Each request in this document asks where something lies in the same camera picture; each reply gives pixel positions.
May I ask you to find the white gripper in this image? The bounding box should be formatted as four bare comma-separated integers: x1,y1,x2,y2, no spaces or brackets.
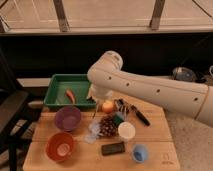
89,84,112,103

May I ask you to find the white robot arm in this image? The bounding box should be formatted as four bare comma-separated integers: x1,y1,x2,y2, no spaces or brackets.
87,51,213,127

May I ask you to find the white cup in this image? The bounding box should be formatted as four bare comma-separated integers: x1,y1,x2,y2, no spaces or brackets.
118,122,136,142

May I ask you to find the blue plastic cup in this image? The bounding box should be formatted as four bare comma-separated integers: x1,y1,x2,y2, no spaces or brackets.
132,144,148,163

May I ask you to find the yellow banana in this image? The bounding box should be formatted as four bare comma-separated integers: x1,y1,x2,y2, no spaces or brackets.
86,91,92,100

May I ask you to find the orange apple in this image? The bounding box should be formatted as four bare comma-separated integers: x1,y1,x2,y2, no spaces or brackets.
101,100,114,114

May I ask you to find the green plastic tray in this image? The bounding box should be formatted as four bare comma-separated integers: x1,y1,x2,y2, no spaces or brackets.
44,74,96,110

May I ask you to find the striped cloth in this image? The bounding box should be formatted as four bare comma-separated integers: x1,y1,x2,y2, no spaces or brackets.
114,99,130,115

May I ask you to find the orange carrot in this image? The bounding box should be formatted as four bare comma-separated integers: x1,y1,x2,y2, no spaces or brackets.
66,89,76,104

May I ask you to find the green sponge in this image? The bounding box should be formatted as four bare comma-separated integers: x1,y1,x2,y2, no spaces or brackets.
113,113,125,126

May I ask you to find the brown pine cone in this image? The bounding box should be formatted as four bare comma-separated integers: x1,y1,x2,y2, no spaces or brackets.
100,116,117,137

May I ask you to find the clear plastic bag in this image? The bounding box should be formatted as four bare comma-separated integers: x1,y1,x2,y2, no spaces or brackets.
84,120,100,144

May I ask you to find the purple bowl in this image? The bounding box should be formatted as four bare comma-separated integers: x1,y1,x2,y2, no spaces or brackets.
54,106,81,131

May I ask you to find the black rectangular block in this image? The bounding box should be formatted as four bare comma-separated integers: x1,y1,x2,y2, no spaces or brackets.
101,142,125,156

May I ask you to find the orange bowl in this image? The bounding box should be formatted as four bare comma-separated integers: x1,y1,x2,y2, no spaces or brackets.
45,132,75,162

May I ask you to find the metal bowl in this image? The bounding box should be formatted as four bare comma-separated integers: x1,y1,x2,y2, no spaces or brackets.
173,67,196,82

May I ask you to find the black chair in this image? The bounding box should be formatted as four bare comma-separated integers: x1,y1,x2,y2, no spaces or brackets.
0,50,41,171

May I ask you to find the black handled knife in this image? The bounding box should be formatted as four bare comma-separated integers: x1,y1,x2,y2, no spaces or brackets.
131,105,150,126

